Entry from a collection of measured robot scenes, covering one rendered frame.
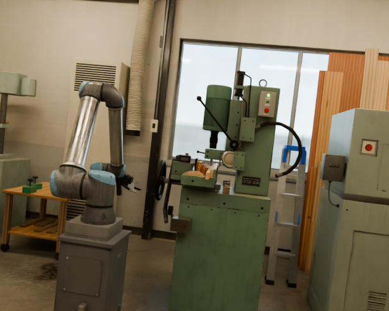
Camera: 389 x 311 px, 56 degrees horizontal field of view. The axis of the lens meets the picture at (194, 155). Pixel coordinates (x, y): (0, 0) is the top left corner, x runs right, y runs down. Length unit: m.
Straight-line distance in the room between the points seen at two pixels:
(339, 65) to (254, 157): 1.77
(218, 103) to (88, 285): 1.36
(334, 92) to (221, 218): 1.94
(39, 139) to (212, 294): 2.75
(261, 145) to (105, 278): 1.26
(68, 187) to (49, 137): 2.37
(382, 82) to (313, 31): 0.82
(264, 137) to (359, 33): 1.97
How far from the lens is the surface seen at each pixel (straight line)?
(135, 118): 3.84
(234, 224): 2.41
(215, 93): 2.50
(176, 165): 2.52
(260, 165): 2.47
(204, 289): 2.54
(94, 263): 2.05
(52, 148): 4.39
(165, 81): 3.90
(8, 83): 4.15
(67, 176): 2.09
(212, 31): 4.02
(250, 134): 2.38
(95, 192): 2.04
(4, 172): 4.02
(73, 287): 2.14
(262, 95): 2.42
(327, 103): 3.79
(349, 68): 3.96
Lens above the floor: 1.15
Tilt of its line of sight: 3 degrees down
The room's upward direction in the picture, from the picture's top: 6 degrees clockwise
